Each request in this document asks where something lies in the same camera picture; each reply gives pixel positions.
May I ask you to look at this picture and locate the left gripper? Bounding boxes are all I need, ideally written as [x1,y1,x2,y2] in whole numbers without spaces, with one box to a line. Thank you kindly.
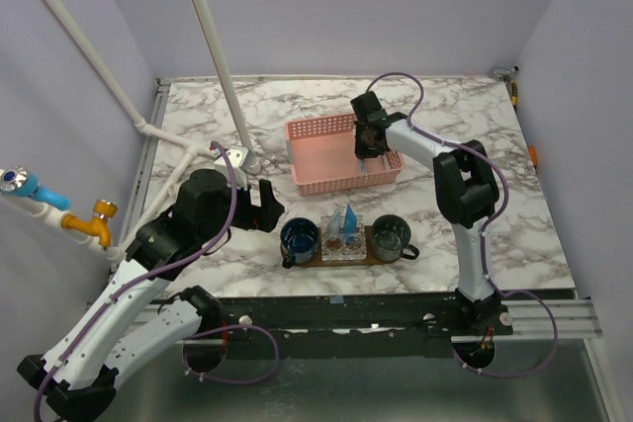
[200,174,284,242]

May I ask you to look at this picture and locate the dark blue mug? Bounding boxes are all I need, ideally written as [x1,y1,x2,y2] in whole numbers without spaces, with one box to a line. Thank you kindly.
[280,217,319,269]

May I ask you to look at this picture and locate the oval wooden tray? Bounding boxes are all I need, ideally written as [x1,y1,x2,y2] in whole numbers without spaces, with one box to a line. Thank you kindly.
[279,246,392,269]

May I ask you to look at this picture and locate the blue toothpaste tube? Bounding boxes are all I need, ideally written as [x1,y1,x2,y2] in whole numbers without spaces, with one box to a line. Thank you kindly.
[342,205,358,236]

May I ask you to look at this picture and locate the dark green mug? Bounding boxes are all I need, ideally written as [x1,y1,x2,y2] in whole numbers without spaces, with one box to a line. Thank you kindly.
[370,214,419,263]

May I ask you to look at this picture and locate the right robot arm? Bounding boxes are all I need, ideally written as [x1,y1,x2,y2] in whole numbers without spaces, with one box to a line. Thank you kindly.
[351,91,499,335]

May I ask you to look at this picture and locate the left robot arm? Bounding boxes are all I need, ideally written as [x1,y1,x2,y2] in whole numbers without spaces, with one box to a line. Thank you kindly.
[17,169,285,421]

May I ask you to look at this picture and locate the pink perforated plastic basket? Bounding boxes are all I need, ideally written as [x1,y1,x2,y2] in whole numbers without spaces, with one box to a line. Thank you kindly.
[285,114,405,197]

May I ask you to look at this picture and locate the orange faucet tap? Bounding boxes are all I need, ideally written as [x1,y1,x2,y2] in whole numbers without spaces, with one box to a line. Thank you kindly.
[61,200,118,249]

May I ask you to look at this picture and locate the blue pipe valve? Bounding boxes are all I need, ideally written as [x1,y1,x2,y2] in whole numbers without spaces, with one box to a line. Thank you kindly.
[1,166,71,211]

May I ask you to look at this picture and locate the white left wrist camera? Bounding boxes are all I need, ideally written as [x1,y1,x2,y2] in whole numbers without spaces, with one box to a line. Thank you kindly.
[214,146,252,190]

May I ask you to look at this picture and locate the white PVC pipe frame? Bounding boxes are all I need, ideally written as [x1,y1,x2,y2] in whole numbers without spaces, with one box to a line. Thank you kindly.
[4,0,261,265]

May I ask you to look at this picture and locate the black front mounting rail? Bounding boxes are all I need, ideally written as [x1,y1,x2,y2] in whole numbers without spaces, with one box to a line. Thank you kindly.
[183,293,512,364]

